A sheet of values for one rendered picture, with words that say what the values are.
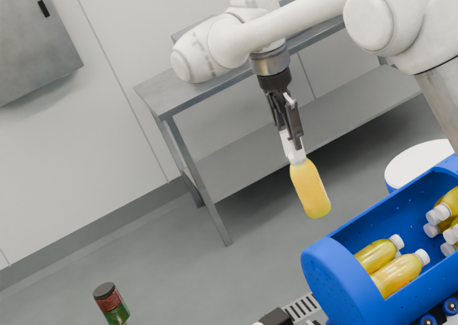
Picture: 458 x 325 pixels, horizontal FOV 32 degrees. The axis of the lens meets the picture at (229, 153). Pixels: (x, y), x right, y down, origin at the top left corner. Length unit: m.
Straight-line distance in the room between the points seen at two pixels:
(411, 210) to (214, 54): 0.83
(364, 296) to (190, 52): 0.68
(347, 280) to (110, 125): 3.45
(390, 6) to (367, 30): 0.05
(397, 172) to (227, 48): 1.05
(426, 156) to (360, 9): 1.41
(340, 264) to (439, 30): 0.81
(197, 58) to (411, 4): 0.57
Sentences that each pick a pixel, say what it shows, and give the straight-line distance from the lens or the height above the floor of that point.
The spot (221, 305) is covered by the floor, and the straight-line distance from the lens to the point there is 4.15.
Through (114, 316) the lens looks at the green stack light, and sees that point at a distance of 2.12.
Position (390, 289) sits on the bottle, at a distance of 1.93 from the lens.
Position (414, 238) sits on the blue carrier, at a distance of 2.20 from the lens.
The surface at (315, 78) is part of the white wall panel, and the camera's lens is 5.45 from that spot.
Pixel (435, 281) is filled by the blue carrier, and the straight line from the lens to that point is 1.93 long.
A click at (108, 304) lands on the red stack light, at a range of 2.10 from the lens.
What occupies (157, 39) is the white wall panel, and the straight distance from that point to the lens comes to 5.06.
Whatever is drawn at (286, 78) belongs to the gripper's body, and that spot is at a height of 1.63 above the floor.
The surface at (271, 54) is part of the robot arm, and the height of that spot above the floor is 1.71.
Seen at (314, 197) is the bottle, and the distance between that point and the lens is 1.93.
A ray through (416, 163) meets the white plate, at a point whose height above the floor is 1.04.
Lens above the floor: 2.24
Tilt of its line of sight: 23 degrees down
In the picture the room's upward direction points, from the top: 24 degrees counter-clockwise
